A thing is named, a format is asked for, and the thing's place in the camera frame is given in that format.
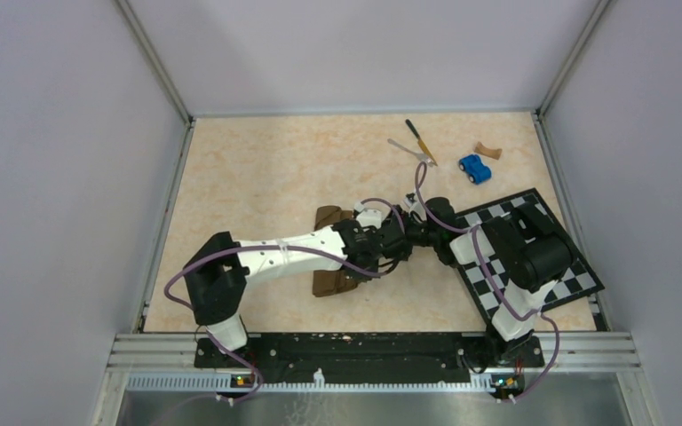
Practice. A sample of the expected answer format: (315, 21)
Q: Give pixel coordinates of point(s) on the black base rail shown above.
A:
(371, 358)

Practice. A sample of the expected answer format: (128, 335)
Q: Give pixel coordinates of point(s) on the aluminium frame rail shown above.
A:
(591, 352)

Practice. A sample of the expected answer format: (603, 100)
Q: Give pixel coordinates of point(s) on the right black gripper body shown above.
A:
(421, 234)

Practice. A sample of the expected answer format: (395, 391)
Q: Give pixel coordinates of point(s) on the brown cloth napkin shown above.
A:
(329, 283)

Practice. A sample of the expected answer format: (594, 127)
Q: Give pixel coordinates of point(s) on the black-handled knife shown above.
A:
(421, 144)

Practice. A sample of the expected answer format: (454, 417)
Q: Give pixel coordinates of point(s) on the small brown wooden piece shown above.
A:
(493, 153)

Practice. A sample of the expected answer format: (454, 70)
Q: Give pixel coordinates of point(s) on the black white checkerboard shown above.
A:
(573, 297)

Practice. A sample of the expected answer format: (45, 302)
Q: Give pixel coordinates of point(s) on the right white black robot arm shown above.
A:
(522, 255)

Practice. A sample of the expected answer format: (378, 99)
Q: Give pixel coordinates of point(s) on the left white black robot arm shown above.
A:
(218, 274)

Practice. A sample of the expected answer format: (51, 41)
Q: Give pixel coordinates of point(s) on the blue toy car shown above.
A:
(474, 168)

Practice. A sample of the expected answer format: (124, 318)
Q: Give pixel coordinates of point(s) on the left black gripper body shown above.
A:
(354, 274)

